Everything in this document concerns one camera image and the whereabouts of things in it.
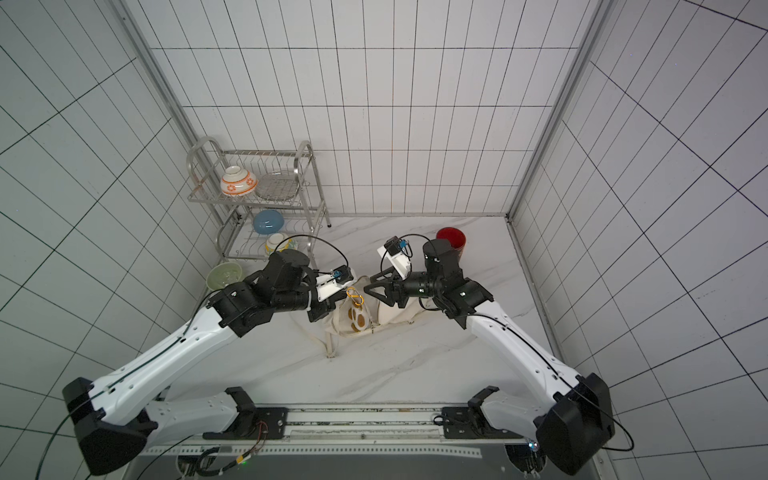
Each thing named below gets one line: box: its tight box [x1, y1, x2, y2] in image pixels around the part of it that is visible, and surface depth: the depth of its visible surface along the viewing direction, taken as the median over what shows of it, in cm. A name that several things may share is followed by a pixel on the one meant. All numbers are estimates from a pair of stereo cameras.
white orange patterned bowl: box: [220, 165, 259, 197], surface depth 89 cm
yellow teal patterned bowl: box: [265, 233, 298, 255], surface depth 102 cm
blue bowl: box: [253, 210, 284, 235], surface depth 112 cm
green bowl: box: [206, 262, 242, 291], surface depth 99 cm
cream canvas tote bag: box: [322, 275, 425, 357], surface depth 74 cm
